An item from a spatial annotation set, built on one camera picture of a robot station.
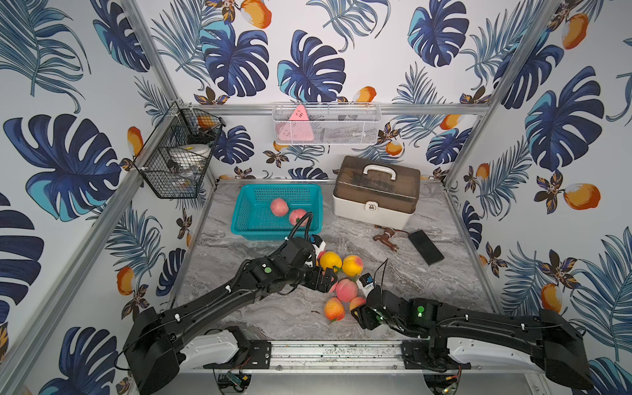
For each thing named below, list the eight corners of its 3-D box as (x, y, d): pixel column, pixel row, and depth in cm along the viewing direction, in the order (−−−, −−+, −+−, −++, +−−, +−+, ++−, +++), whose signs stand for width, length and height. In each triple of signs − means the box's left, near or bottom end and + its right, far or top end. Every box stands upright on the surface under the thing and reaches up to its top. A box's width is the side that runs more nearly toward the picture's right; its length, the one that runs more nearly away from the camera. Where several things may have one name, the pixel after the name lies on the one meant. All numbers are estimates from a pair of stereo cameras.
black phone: (429, 265, 96) (432, 262, 94) (407, 236, 104) (409, 233, 102) (441, 260, 97) (444, 257, 95) (419, 232, 106) (421, 228, 104)
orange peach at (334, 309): (329, 324, 82) (329, 319, 77) (322, 306, 85) (322, 301, 81) (345, 317, 83) (346, 312, 79) (337, 300, 87) (338, 295, 82)
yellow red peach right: (343, 278, 92) (344, 271, 87) (342, 262, 96) (343, 255, 91) (362, 278, 92) (364, 271, 87) (360, 262, 96) (362, 255, 91)
